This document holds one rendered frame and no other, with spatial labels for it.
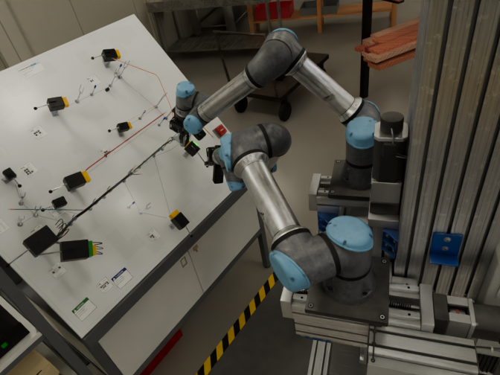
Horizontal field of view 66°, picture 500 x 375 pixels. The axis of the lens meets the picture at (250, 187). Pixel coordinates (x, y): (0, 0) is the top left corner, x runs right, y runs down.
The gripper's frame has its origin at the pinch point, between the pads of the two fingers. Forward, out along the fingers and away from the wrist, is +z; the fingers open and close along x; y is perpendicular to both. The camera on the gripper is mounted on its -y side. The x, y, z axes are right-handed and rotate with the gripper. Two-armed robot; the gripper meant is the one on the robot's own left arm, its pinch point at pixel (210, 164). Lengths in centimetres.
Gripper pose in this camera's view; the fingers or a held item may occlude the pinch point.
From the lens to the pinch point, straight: 189.0
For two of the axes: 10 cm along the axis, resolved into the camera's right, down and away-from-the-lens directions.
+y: -0.6, -10.0, 0.1
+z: -3.3, 0.3, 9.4
